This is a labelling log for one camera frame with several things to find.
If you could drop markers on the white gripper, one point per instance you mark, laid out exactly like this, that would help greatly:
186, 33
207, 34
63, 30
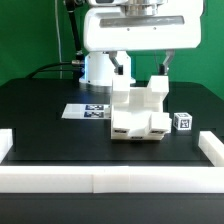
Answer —
175, 25

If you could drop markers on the white chair back part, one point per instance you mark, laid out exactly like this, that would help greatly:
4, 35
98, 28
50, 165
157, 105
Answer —
139, 99

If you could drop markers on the white tagged cube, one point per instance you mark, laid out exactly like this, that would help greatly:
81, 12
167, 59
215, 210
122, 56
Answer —
182, 121

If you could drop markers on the white chair seat part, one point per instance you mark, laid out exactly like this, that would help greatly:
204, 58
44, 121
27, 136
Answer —
139, 129

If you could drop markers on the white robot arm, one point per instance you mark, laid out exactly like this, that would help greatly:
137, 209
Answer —
99, 70

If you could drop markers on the white fiducial marker sheet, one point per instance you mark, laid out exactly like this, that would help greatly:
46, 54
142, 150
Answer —
86, 111

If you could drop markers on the white right fence bar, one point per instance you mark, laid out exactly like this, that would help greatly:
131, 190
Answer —
212, 147

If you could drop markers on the white fence bar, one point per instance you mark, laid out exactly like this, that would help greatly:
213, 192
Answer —
212, 147
105, 179

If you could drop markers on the white left fence block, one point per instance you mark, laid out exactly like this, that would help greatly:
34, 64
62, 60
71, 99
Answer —
6, 142

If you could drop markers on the white front fence bar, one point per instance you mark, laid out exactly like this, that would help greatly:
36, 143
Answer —
105, 179

